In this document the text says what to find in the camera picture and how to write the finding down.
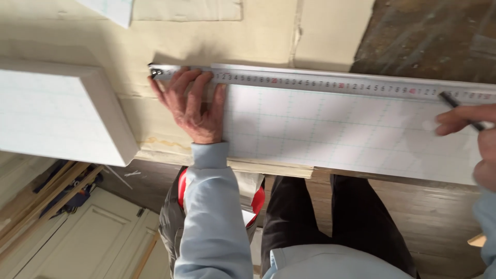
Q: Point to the person's right fingers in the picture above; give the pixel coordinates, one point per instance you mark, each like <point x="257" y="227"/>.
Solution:
<point x="455" y="120"/>

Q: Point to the white plastic scrap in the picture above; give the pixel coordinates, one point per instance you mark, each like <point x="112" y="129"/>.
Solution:
<point x="133" y="173"/>

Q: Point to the white gridded board corner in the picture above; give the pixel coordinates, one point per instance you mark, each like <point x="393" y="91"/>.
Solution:
<point x="110" y="9"/>

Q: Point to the thick white foam block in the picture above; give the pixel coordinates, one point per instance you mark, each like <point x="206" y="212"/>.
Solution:
<point x="58" y="112"/>

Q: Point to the beige cardboard piece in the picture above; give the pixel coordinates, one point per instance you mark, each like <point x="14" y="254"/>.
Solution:
<point x="333" y="35"/>

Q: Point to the person's left hand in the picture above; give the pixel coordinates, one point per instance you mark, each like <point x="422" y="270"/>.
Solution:
<point x="192" y="114"/>

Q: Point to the bundle of wooden slats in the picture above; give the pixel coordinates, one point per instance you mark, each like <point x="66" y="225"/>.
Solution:
<point x="42" y="193"/>

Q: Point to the dark pencil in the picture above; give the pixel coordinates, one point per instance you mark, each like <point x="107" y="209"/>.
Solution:
<point x="451" y="101"/>

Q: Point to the long metal ruler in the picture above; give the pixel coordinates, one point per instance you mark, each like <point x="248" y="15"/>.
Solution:
<point x="310" y="81"/>

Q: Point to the grey bag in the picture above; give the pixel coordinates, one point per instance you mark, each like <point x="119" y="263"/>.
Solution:
<point x="170" y="221"/>

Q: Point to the cream panelled door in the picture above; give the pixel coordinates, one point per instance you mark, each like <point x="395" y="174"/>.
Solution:
<point x="89" y="240"/>

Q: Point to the small wooden offcut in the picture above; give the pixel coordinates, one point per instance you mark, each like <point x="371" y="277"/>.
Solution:
<point x="477" y="240"/>

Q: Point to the person's black trousers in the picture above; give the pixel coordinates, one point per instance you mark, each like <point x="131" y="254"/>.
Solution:
<point x="348" y="221"/>

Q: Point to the white gridded foam board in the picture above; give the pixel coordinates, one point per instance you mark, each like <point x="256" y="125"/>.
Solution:
<point x="341" y="135"/>

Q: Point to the large beige cardboard sheet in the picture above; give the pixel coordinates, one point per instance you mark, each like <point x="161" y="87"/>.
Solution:
<point x="155" y="42"/>

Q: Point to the person's right hand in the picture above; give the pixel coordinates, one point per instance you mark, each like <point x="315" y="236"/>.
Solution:
<point x="487" y="149"/>

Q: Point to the thin white stick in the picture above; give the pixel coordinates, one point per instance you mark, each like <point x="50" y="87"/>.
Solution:
<point x="118" y="177"/>

